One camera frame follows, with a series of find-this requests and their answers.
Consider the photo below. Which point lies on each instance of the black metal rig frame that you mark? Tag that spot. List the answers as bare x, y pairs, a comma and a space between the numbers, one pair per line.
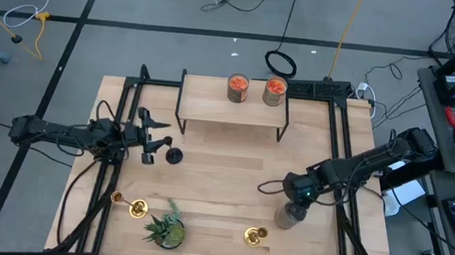
128, 94

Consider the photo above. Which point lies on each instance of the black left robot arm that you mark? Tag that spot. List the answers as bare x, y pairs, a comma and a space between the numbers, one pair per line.
66, 134

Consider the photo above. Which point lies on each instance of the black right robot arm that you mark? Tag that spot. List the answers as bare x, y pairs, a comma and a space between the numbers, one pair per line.
373, 157

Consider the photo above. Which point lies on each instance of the white box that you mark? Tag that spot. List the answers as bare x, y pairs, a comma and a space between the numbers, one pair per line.
405, 194

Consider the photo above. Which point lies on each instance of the wooden riser shelf black legs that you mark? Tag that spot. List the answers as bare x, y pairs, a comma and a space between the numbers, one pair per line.
229, 103

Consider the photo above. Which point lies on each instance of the black candlestick holder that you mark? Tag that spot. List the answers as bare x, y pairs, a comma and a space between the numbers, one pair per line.
174, 156

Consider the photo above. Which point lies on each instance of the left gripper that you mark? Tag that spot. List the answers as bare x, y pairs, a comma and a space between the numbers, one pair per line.
138, 134

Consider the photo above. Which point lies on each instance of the grey side desk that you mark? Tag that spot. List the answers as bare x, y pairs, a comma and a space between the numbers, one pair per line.
437, 133

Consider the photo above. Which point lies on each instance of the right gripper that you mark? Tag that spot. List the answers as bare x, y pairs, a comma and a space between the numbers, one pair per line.
300, 185

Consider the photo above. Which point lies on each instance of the tall brass candlestick holder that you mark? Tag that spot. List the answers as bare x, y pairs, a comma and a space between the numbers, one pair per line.
251, 238
138, 209

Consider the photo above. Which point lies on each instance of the green succulent plant in pot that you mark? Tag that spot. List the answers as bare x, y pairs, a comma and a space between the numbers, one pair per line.
168, 234

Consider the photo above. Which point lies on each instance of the white power adapter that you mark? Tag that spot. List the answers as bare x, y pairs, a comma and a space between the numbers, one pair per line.
363, 90

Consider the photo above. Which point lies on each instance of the black power strip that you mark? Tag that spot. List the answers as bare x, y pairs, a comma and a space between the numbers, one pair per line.
317, 88

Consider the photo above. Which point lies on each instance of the metal can orange label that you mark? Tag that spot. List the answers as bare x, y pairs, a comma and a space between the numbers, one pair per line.
283, 221
275, 91
238, 88

